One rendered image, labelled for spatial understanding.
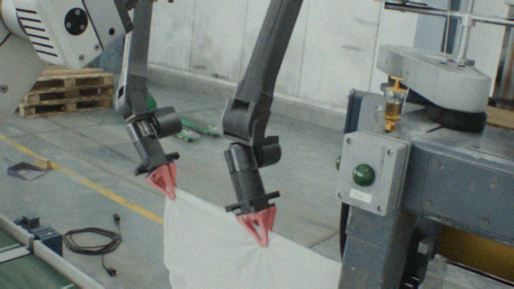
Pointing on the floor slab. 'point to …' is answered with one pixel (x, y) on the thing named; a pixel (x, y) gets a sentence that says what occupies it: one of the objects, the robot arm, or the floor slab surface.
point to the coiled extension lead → (97, 246)
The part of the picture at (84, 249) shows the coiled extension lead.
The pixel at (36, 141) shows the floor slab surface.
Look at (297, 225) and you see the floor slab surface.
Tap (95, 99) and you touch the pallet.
